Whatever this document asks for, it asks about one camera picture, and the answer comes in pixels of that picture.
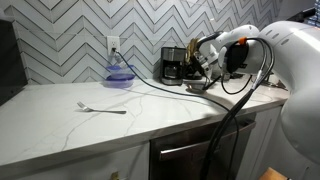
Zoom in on black coffee maker cord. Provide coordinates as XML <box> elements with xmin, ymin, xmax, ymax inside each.
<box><xmin>202</xmin><ymin>75</ymin><xmax>223</xmax><ymax>91</ymax></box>

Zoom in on stainless steel dishwasher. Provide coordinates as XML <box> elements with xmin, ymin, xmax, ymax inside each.
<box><xmin>148</xmin><ymin>112</ymin><xmax>258</xmax><ymax>180</ymax></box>

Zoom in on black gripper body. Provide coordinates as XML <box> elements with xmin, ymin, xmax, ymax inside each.
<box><xmin>194</xmin><ymin>49</ymin><xmax>218</xmax><ymax>78</ymax></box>

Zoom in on steel utensil holder pot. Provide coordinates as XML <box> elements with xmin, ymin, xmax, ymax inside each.
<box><xmin>183</xmin><ymin>63</ymin><xmax>204</xmax><ymax>81</ymax></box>

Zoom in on stacked blue boxes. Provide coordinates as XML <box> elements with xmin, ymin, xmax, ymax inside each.
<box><xmin>305</xmin><ymin>0</ymin><xmax>320</xmax><ymax>28</ymax></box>

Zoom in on black countertop appliance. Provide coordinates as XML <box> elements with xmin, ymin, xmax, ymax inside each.
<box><xmin>0</xmin><ymin>18</ymin><xmax>29</xmax><ymax>106</ymax></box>

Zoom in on white wall outlet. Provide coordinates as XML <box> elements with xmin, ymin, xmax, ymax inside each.
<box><xmin>106</xmin><ymin>35</ymin><xmax>121</xmax><ymax>56</ymax></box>

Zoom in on plain white cabinet door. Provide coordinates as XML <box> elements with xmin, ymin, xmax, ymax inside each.
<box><xmin>235</xmin><ymin>105</ymin><xmax>284</xmax><ymax>180</ymax></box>

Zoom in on round steel bowl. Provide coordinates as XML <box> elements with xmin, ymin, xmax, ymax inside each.
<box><xmin>185</xmin><ymin>82</ymin><xmax>208</xmax><ymax>95</ymax></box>

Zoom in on brown wooden stool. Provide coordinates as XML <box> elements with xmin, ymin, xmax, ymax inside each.
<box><xmin>258</xmin><ymin>167</ymin><xmax>292</xmax><ymax>180</ymax></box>

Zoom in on silver metal fork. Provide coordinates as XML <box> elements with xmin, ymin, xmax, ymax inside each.
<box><xmin>76</xmin><ymin>101</ymin><xmax>128</xmax><ymax>116</ymax></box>

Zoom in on round wooden spoon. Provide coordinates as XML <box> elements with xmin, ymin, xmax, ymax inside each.
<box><xmin>185</xmin><ymin>37</ymin><xmax>201</xmax><ymax>66</ymax></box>

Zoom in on small plastic container blue lid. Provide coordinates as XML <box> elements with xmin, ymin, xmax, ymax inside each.
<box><xmin>106</xmin><ymin>64</ymin><xmax>135</xmax><ymax>76</ymax></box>

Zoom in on orange cable clip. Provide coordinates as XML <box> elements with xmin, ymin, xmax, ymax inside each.
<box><xmin>237</xmin><ymin>36</ymin><xmax>249</xmax><ymax>46</ymax></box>

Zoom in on dark long power cable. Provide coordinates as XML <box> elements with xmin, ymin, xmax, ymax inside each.
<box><xmin>111</xmin><ymin>48</ymin><xmax>242</xmax><ymax>180</ymax></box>

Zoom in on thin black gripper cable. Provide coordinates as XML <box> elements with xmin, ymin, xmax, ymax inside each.
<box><xmin>220</xmin><ymin>73</ymin><xmax>253</xmax><ymax>96</ymax></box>

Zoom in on black steel coffee maker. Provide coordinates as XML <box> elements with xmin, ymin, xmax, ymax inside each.
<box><xmin>160</xmin><ymin>46</ymin><xmax>188</xmax><ymax>87</ymax></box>

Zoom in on black corrugated robot cable bundle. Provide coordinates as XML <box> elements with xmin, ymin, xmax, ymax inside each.
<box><xmin>199</xmin><ymin>35</ymin><xmax>276</xmax><ymax>180</ymax></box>

